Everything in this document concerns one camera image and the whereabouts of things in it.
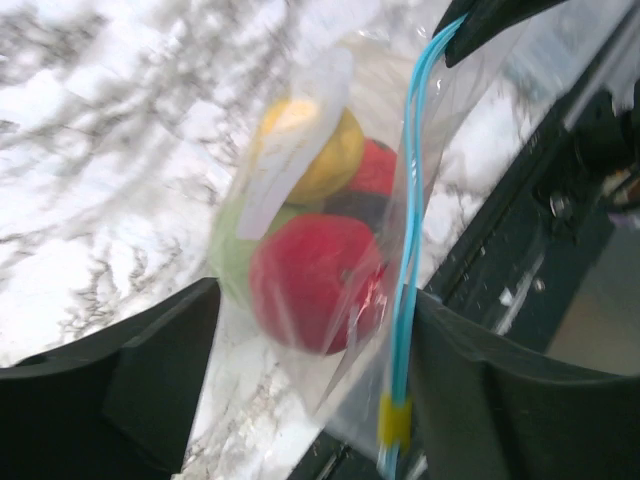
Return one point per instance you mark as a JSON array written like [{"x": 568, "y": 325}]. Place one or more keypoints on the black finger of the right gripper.
[{"x": 484, "y": 19}]

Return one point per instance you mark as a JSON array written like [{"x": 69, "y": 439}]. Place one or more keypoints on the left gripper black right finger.
[{"x": 489, "y": 408}]

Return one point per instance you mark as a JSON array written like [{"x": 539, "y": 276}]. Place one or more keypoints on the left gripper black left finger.
[{"x": 117, "y": 404}]

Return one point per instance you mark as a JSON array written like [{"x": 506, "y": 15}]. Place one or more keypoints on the clear zip top bag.
[{"x": 392, "y": 75}]

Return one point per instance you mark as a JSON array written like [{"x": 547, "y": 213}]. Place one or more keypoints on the green white cabbage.
[{"x": 231, "y": 256}]

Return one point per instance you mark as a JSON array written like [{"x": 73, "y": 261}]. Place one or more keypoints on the red apple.
[{"x": 377, "y": 169}]

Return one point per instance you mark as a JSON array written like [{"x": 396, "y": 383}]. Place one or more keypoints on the beige pear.
[{"x": 334, "y": 166}]

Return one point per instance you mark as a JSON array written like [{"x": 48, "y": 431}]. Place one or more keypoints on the red pomegranate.
[{"x": 317, "y": 282}]

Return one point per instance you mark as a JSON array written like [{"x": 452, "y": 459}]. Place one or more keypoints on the yellow red mango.
[{"x": 284, "y": 116}]

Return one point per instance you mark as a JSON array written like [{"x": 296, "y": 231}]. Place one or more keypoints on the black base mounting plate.
[{"x": 525, "y": 255}]

